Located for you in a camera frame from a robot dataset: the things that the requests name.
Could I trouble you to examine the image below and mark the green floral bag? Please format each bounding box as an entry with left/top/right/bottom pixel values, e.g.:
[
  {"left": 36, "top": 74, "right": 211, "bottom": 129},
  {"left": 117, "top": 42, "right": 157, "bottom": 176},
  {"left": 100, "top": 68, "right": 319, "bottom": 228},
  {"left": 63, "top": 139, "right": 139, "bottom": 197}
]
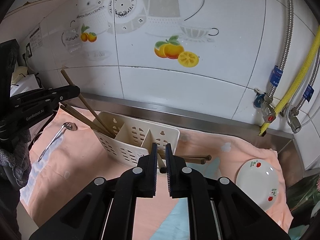
[{"left": 286, "top": 174, "right": 320, "bottom": 219}]

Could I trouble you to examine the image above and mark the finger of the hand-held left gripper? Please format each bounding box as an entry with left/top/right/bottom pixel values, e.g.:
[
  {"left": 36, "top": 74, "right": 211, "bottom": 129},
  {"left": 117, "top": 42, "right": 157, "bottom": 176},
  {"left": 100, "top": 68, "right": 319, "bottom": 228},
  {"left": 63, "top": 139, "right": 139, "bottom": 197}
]
[
  {"left": 10, "top": 85, "right": 81, "bottom": 108},
  {"left": 0, "top": 101, "right": 61, "bottom": 142}
]

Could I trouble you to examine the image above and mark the white microwave oven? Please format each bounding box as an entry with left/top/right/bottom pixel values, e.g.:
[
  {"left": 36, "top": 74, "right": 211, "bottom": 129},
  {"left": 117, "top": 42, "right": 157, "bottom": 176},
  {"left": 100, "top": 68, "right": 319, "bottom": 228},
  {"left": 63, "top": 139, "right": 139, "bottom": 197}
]
[{"left": 10, "top": 74, "right": 43, "bottom": 98}]

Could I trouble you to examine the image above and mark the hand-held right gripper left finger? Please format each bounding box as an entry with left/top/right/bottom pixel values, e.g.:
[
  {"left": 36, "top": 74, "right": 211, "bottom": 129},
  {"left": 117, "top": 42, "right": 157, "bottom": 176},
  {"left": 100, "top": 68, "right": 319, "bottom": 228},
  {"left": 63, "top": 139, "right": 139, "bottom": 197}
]
[{"left": 29, "top": 142, "right": 158, "bottom": 240}]

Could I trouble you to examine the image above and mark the braided metal hose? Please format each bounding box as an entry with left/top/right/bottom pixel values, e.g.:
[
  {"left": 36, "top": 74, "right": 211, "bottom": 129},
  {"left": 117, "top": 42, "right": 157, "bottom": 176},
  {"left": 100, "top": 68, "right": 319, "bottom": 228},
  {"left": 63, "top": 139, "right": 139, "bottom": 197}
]
[
  {"left": 287, "top": 51, "right": 320, "bottom": 117},
  {"left": 268, "top": 0, "right": 295, "bottom": 102}
]

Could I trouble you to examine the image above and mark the cream kitchen appliance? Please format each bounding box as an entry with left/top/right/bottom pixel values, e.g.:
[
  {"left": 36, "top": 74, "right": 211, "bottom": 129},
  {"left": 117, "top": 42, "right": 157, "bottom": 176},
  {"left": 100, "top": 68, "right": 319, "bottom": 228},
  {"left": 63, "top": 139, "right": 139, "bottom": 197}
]
[{"left": 11, "top": 65, "right": 28, "bottom": 84}]

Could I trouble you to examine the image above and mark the person's left forearm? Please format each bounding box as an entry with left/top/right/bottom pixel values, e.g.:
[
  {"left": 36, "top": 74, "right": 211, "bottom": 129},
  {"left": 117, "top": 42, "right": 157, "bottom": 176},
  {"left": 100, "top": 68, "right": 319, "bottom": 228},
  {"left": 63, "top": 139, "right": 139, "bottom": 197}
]
[{"left": 0, "top": 130, "right": 32, "bottom": 189}]

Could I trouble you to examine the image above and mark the peach printed towel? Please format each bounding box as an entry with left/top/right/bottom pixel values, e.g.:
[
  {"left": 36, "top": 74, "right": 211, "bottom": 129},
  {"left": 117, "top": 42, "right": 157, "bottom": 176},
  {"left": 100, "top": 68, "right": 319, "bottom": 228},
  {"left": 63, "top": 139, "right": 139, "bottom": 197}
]
[{"left": 19, "top": 105, "right": 293, "bottom": 240}]

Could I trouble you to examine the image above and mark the white wall label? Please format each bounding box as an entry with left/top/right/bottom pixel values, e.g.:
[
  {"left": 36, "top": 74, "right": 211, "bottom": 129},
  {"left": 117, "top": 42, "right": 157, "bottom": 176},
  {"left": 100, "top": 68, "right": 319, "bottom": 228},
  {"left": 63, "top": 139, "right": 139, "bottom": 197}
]
[{"left": 29, "top": 26, "right": 43, "bottom": 51}]

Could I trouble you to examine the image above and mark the yellow gas hose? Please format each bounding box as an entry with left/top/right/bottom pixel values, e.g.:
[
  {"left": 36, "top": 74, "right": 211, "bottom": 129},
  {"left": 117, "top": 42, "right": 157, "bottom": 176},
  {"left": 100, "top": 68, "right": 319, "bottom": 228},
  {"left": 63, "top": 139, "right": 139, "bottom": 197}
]
[{"left": 260, "top": 26, "right": 320, "bottom": 137}]

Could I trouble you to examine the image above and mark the metal spoon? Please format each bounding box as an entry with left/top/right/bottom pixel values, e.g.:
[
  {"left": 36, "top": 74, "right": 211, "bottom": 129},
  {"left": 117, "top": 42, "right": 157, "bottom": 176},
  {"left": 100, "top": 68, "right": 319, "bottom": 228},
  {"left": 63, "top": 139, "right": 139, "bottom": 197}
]
[{"left": 37, "top": 122, "right": 78, "bottom": 162}]

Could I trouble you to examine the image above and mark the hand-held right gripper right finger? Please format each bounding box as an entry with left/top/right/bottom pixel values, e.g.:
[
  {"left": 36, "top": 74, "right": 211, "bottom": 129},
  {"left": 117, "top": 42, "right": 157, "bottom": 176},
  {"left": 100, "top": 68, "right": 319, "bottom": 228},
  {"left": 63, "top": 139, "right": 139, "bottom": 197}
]
[{"left": 165, "top": 143, "right": 292, "bottom": 240}]

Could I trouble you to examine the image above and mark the white floral plate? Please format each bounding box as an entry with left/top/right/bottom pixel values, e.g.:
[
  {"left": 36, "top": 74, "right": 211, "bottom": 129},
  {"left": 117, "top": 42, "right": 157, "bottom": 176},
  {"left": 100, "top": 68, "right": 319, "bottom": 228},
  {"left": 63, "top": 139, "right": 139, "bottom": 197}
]
[{"left": 236, "top": 159, "right": 280, "bottom": 212}]

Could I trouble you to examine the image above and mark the blue handled water valve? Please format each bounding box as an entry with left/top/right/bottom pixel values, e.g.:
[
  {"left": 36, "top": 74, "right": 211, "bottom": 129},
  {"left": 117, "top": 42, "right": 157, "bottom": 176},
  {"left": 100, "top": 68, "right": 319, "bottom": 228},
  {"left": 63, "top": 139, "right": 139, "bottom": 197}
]
[{"left": 254, "top": 87, "right": 277, "bottom": 123}]

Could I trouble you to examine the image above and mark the cream plastic utensil holder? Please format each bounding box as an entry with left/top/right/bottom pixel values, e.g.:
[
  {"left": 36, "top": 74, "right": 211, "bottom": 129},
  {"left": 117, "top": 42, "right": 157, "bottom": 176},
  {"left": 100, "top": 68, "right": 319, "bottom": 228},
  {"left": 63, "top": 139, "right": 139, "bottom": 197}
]
[{"left": 91, "top": 111, "right": 180, "bottom": 168}]

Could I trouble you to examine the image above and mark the metal water valve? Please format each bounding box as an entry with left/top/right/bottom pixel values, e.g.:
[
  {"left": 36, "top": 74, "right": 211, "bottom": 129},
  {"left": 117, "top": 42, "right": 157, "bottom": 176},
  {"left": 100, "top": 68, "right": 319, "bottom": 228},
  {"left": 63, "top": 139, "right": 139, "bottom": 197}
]
[{"left": 287, "top": 106, "right": 303, "bottom": 134}]

